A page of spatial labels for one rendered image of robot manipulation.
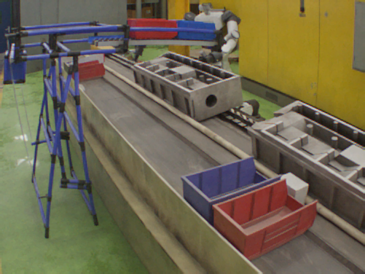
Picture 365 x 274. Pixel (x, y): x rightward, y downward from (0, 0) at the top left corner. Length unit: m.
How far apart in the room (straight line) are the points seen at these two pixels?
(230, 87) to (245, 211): 1.13
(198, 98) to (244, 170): 0.78
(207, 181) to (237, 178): 0.14
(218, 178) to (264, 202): 0.22
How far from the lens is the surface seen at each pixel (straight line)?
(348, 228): 1.30
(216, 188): 1.38
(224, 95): 2.19
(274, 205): 1.31
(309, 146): 1.51
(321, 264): 1.16
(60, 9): 8.28
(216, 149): 1.82
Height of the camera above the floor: 1.53
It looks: 24 degrees down
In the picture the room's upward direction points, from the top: 1 degrees counter-clockwise
